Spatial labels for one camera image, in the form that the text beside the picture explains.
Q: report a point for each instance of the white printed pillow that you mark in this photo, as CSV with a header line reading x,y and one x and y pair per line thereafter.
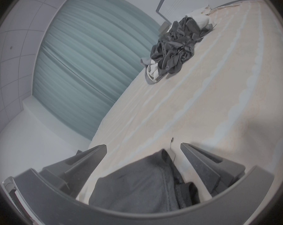
x,y
200,17

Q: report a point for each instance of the blue-green curtain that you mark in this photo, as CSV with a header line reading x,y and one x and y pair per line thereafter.
x,y
68,97
101,36

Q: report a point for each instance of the grey bedside table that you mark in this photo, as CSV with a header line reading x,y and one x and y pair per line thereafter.
x,y
165,28

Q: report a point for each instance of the bed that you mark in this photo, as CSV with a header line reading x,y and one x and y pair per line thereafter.
x,y
214,90

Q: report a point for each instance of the pile of clothes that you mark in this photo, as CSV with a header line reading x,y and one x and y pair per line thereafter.
x,y
176,46

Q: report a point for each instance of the black T-shirt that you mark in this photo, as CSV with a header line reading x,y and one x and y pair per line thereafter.
x,y
136,186

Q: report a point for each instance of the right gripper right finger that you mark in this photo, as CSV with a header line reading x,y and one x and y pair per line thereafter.
x,y
207,167

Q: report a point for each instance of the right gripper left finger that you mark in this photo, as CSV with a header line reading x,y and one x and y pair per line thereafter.
x,y
82,170

